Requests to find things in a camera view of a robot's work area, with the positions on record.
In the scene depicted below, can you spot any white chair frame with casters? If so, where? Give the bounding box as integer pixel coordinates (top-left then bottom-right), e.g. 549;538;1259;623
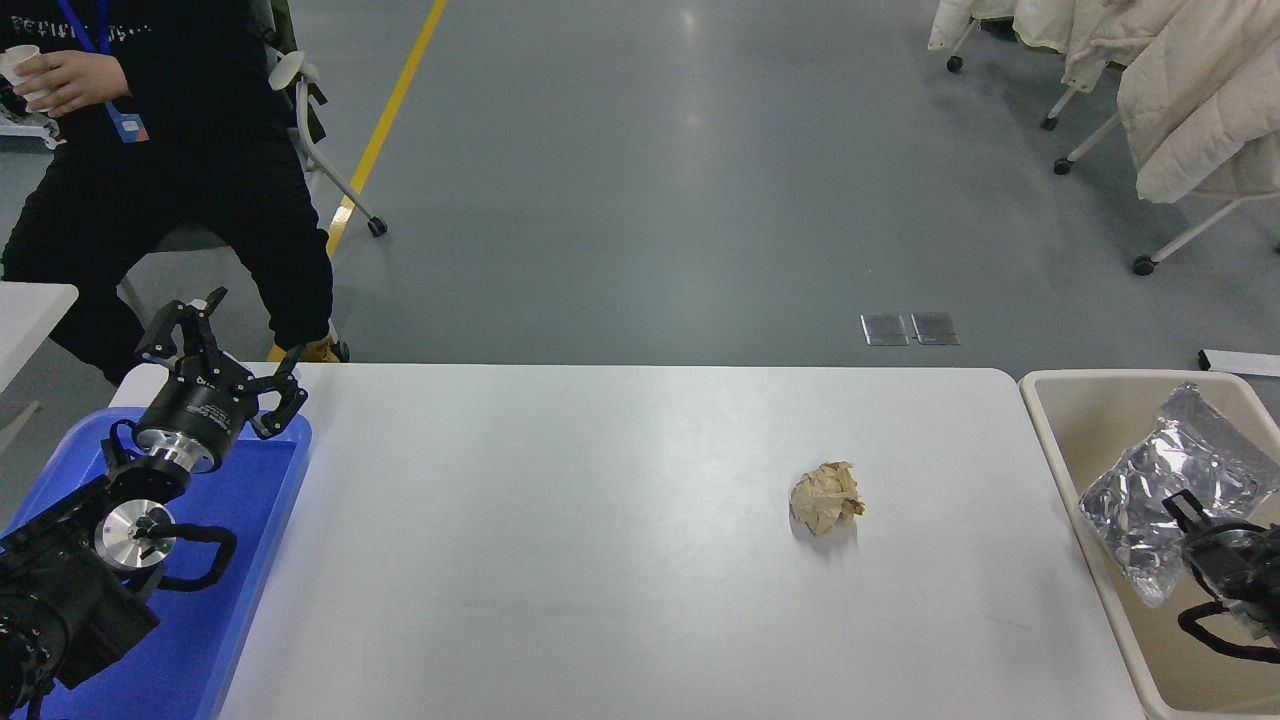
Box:
945;18;979;73
1040;82;1083;131
1052;108;1280;276

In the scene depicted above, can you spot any blue plastic tray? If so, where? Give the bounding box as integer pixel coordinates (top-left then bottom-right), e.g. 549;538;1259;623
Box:
0;408;312;720

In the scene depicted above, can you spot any tan paper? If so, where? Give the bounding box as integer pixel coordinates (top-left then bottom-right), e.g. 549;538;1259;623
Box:
789;461;866;536

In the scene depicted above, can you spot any small white side table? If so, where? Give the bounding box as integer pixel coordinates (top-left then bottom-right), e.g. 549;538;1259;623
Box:
0;283;79;393

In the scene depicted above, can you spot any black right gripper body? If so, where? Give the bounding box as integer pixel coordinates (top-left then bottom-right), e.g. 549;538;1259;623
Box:
1183;522;1280;613

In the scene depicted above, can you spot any person's hand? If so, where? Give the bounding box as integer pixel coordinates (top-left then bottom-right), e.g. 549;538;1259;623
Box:
20;50;125;117

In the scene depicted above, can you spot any dark green jacket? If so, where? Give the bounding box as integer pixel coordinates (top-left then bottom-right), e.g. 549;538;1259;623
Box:
245;0;329;141

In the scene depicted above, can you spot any white flat slab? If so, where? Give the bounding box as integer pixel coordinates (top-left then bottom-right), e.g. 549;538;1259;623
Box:
1197;348;1280;378

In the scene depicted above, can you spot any large pale plastic bin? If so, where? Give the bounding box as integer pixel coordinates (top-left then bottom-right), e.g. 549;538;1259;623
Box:
1018;368;1280;720

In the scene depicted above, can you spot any silver foil bag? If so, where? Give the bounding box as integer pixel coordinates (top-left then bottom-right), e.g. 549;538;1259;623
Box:
1078;381;1280;608

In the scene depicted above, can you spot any small printed paper cup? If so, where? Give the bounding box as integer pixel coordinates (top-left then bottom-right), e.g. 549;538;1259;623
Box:
0;45;43;113

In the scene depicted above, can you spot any blue lanyard badge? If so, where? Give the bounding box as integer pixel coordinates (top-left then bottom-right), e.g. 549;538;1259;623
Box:
55;0;151;144

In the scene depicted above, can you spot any person in black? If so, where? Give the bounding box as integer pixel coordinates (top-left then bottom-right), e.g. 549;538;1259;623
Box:
0;0;349;386

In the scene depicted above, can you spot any white padded jacket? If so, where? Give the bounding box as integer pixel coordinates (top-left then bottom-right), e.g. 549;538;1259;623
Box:
1117;0;1280;204
927;0;1023;53
1010;0;1191;93

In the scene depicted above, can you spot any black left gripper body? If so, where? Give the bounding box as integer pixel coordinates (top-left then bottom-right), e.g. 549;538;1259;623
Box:
138;368;261;459

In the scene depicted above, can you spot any white office chair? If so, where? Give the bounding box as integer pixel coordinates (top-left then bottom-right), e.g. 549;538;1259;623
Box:
118;50;388;323

